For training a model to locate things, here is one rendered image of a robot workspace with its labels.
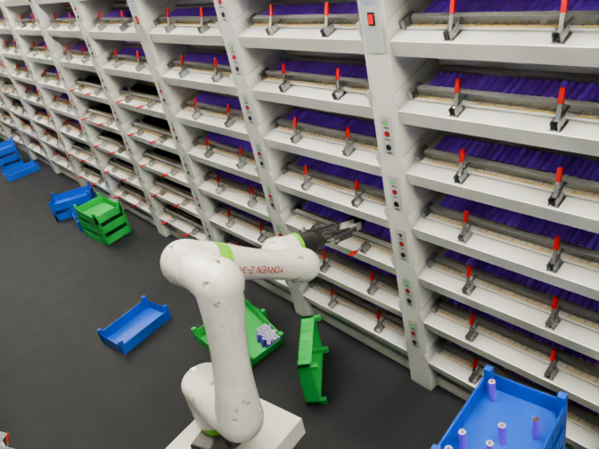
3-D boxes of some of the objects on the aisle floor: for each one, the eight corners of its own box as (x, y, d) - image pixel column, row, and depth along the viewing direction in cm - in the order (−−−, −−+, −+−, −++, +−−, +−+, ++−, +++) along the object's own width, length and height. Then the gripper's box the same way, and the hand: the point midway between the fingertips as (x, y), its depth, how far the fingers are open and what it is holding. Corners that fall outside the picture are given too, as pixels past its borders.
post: (308, 320, 260) (200, -109, 174) (295, 312, 267) (184, -104, 181) (338, 297, 270) (250, -119, 184) (325, 290, 277) (233, -114, 191)
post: (430, 391, 210) (364, -161, 124) (411, 379, 217) (334, -152, 131) (462, 360, 220) (420, -171, 134) (442, 350, 227) (390, -162, 141)
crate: (307, 405, 216) (296, 368, 206) (310, 351, 242) (301, 315, 232) (327, 404, 215) (317, 366, 205) (328, 349, 241) (320, 314, 231)
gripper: (325, 238, 186) (373, 220, 200) (294, 224, 197) (341, 208, 211) (325, 257, 188) (373, 239, 203) (294, 244, 200) (341, 227, 214)
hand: (350, 226), depth 205 cm, fingers open, 3 cm apart
